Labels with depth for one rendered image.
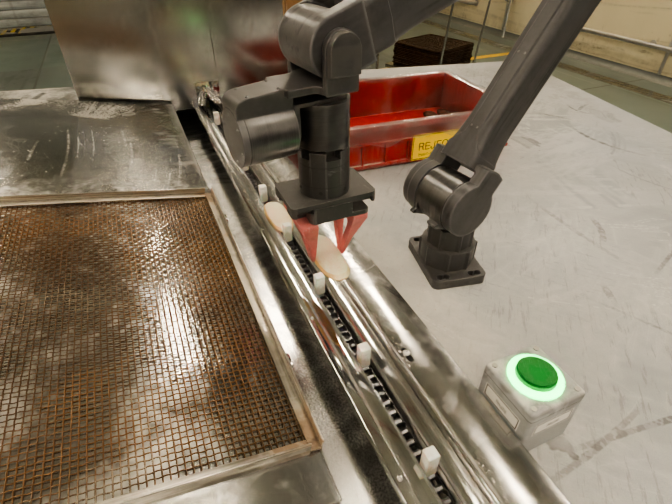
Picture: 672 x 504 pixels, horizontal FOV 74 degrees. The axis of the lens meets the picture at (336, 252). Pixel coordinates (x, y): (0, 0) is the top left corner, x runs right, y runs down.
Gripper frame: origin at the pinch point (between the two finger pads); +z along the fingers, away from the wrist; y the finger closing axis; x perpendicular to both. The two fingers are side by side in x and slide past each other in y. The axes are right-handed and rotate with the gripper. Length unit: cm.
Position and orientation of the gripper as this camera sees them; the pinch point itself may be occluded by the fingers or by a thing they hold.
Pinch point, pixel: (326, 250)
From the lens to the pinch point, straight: 56.6
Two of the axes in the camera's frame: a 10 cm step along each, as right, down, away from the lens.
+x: 4.0, 5.6, -7.3
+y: -9.2, 2.5, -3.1
